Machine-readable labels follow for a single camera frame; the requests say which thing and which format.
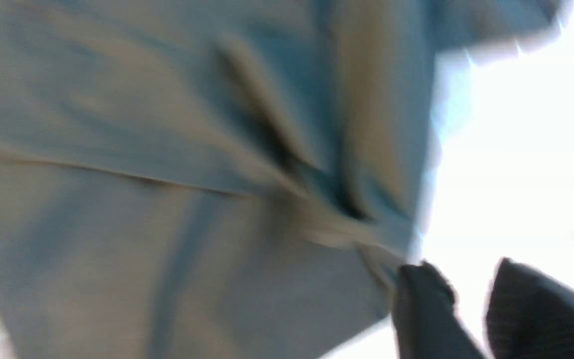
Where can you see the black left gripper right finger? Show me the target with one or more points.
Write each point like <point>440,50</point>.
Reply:
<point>530,315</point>

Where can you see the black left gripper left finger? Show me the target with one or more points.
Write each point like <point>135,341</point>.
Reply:
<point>424,317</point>

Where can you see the dark gray long-sleeved shirt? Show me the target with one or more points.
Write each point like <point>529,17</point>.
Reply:
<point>217,179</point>

